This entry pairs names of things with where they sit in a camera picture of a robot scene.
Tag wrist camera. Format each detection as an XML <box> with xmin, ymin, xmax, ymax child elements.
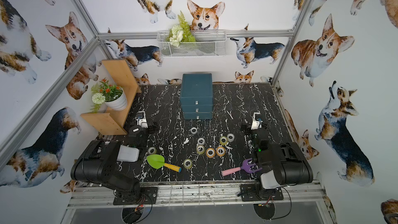
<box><xmin>136</xmin><ymin>111</ymin><xmax>148</xmax><ymax>128</ymax></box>
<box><xmin>251</xmin><ymin>112</ymin><xmax>263</xmax><ymax>130</ymax></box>

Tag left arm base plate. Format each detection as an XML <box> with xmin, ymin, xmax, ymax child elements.
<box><xmin>113</xmin><ymin>187</ymin><xmax>159</xmax><ymax>205</ymax></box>

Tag wooden corner shelf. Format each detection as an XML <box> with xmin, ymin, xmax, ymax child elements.
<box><xmin>80</xmin><ymin>59</ymin><xmax>141</xmax><ymax>135</ymax></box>

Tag orange tape roll right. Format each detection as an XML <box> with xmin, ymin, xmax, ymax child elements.
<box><xmin>216</xmin><ymin>146</ymin><xmax>226</xmax><ymax>157</ymax></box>

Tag yellow-green tape roll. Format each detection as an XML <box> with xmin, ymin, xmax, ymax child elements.
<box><xmin>183</xmin><ymin>159</ymin><xmax>193</xmax><ymax>170</ymax></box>
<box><xmin>196</xmin><ymin>145</ymin><xmax>206</xmax><ymax>155</ymax></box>
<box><xmin>219</xmin><ymin>136</ymin><xmax>228</xmax><ymax>146</ymax></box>
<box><xmin>147</xmin><ymin>147</ymin><xmax>157</xmax><ymax>155</ymax></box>

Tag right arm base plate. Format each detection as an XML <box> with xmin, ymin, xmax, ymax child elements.
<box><xmin>237</xmin><ymin>184</ymin><xmax>284</xmax><ymax>202</ymax></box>

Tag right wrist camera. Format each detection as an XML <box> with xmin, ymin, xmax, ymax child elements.
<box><xmin>251</xmin><ymin>112</ymin><xmax>263</xmax><ymax>130</ymax></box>

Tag purple pink toy fork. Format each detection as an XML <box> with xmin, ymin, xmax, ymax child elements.
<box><xmin>221</xmin><ymin>159</ymin><xmax>262</xmax><ymax>177</ymax></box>

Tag green toy shovel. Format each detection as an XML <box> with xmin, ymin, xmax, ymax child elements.
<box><xmin>147</xmin><ymin>154</ymin><xmax>181</xmax><ymax>173</ymax></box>

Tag yellow-green tape roll front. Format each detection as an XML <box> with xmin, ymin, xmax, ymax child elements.
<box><xmin>183</xmin><ymin>159</ymin><xmax>193</xmax><ymax>170</ymax></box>

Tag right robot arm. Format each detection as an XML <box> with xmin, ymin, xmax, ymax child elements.
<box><xmin>240</xmin><ymin>124</ymin><xmax>314</xmax><ymax>200</ymax></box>

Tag white wire wall basket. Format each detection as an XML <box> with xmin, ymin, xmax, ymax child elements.
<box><xmin>157</xmin><ymin>31</ymin><xmax>227</xmax><ymax>58</ymax></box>

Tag white potted flower plant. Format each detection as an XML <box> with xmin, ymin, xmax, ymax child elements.
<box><xmin>91</xmin><ymin>78</ymin><xmax>127</xmax><ymax>113</ymax></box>

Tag green fern white flowers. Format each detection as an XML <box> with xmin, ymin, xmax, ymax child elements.
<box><xmin>166</xmin><ymin>11</ymin><xmax>196</xmax><ymax>47</ymax></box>

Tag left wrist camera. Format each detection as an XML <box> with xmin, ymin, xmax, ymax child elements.
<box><xmin>136</xmin><ymin>111</ymin><xmax>148</xmax><ymax>128</ymax></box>

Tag orange tape roll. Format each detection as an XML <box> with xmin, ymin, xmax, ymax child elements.
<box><xmin>206</xmin><ymin>148</ymin><xmax>216</xmax><ymax>158</ymax></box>
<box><xmin>216</xmin><ymin>146</ymin><xmax>226</xmax><ymax>157</ymax></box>

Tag orange tape roll left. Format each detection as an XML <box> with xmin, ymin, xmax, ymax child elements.
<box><xmin>206</xmin><ymin>148</ymin><xmax>216</xmax><ymax>158</ymax></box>

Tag teal drawer cabinet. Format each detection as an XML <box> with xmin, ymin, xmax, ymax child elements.
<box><xmin>180</xmin><ymin>73</ymin><xmax>213</xmax><ymax>120</ymax></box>

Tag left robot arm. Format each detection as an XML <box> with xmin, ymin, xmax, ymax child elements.
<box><xmin>70</xmin><ymin>140</ymin><xmax>141</xmax><ymax>195</ymax></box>

